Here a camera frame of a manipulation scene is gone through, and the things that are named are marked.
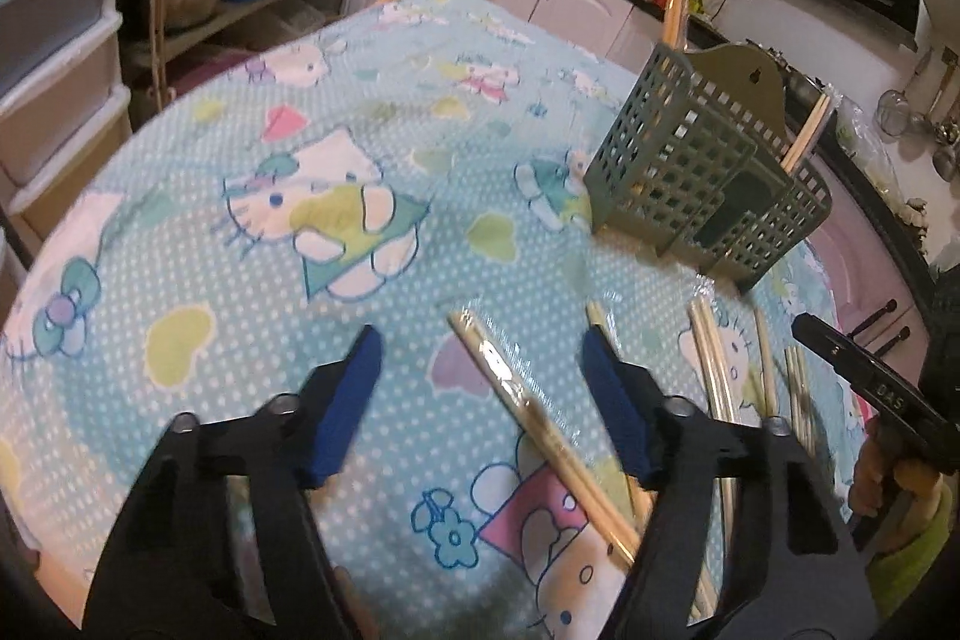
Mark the plastic drawer unit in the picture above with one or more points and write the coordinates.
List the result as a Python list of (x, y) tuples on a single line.
[(52, 48)]

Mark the clear plastic bag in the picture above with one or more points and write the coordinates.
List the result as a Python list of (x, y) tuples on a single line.
[(870, 153)]

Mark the person's right hand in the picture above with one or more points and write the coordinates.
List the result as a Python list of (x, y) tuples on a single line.
[(870, 460)]

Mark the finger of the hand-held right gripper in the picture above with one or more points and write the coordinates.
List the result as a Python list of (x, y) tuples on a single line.
[(862, 366)]

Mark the hanging metal ladle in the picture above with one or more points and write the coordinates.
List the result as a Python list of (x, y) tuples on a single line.
[(946, 156)]

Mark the person's right forearm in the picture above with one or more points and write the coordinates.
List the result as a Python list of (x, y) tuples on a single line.
[(915, 557)]

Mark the green plastic utensil basket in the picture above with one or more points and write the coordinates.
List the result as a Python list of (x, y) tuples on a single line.
[(660, 160)]

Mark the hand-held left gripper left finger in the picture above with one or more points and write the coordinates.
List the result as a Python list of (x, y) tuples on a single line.
[(345, 407)]

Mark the pink towel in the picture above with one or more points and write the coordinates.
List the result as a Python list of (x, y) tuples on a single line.
[(832, 280)]

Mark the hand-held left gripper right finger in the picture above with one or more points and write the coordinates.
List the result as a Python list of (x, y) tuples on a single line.
[(619, 407)]

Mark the hanging metal strainer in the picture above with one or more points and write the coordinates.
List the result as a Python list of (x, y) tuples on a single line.
[(892, 111)]

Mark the cat print blanket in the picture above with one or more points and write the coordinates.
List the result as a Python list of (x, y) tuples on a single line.
[(225, 310)]

